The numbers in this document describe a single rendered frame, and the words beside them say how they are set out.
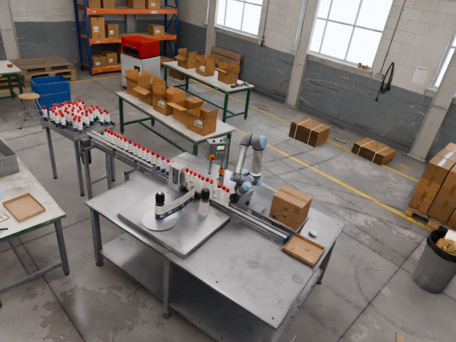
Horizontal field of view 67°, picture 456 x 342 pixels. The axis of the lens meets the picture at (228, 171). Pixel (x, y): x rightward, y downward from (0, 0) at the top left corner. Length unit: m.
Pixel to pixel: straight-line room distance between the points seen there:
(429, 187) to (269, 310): 3.58
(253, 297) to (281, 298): 0.22
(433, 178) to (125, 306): 4.30
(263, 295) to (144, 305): 1.38
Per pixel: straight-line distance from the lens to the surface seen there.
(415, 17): 7.77
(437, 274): 4.56
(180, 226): 3.16
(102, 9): 9.90
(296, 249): 3.21
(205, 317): 3.35
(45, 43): 10.37
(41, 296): 3.97
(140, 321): 3.61
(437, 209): 5.76
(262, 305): 2.73
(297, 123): 7.22
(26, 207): 3.72
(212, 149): 3.29
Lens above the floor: 2.94
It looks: 31 degrees down
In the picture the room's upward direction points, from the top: 8 degrees clockwise
